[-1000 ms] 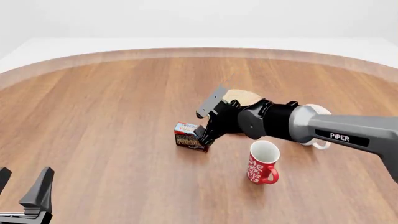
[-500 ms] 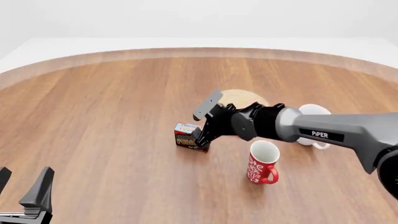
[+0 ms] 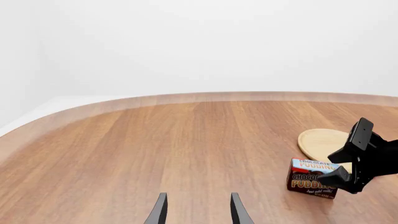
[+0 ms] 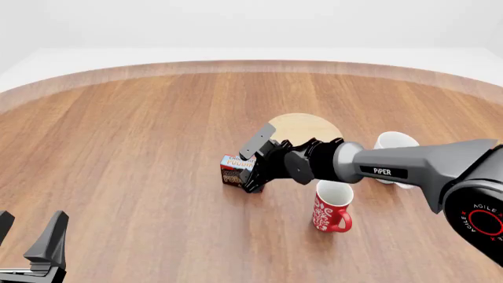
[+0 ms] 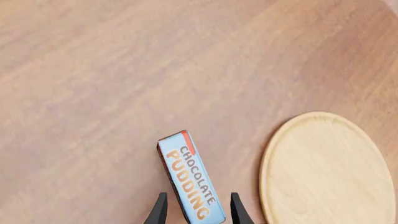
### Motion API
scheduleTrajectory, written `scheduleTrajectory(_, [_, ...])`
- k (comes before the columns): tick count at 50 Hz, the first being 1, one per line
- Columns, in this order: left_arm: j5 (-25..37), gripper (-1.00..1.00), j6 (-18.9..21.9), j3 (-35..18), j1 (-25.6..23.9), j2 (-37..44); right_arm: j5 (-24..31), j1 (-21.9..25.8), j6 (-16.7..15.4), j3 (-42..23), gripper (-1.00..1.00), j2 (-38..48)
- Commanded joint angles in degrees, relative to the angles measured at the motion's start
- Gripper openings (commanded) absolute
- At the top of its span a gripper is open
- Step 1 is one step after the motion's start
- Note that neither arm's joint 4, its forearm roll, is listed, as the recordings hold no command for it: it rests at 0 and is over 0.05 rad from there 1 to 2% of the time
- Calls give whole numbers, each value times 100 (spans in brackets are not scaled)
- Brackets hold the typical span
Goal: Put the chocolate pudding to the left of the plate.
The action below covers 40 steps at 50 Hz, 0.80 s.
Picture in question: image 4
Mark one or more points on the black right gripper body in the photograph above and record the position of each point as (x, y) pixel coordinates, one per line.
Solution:
(275, 162)

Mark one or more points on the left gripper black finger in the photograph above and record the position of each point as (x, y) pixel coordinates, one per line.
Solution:
(4, 224)
(49, 244)

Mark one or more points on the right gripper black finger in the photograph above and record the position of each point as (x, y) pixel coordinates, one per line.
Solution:
(252, 182)

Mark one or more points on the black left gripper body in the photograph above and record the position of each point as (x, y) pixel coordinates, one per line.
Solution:
(27, 276)

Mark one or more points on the chocolate pudding box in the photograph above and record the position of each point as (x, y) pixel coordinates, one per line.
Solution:
(232, 172)

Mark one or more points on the grey and black right robot arm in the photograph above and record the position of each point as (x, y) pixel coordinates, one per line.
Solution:
(393, 165)

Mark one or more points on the round tan wooden plate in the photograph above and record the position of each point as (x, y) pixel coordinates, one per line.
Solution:
(302, 126)

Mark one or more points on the red mug with white pattern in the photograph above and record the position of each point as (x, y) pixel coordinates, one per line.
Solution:
(328, 215)

